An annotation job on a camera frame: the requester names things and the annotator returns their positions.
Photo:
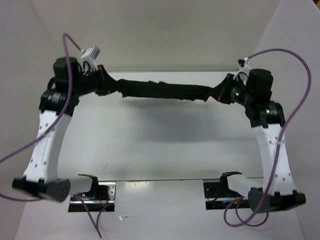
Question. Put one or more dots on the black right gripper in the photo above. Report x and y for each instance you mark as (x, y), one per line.
(223, 89)

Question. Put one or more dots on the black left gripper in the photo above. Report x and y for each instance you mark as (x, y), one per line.
(102, 76)

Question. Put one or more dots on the black pleated skirt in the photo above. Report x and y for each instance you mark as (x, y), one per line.
(160, 90)

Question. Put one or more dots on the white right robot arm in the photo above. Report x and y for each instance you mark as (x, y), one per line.
(278, 191)

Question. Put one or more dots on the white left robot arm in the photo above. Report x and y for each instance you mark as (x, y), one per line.
(73, 78)

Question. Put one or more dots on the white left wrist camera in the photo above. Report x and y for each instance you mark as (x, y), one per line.
(90, 55)

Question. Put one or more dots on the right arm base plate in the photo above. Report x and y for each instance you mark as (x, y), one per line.
(215, 197)

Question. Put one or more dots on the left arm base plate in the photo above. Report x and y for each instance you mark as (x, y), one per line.
(103, 200)

